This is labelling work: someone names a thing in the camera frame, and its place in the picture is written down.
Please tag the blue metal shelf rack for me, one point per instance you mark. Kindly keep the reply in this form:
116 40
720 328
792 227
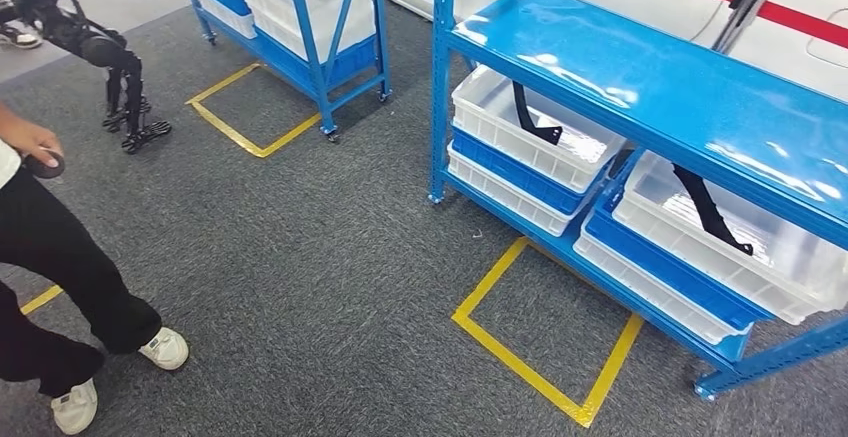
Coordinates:
311 70
662 89

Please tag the person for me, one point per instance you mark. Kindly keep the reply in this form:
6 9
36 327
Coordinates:
20 36
53 255

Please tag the person's left hand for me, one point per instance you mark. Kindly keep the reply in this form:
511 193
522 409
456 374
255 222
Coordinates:
26 134

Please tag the large white plastic bin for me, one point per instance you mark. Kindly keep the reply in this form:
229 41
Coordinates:
311 10

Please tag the black plastic part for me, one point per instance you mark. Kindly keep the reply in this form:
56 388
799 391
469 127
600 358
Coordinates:
702 205
523 119

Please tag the black handheld controller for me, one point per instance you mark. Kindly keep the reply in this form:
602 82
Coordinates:
48 168

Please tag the black stanchion post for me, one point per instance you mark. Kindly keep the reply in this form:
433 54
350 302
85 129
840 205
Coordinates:
738 20

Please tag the small black humanoid robot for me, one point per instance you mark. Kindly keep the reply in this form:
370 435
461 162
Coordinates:
99 50

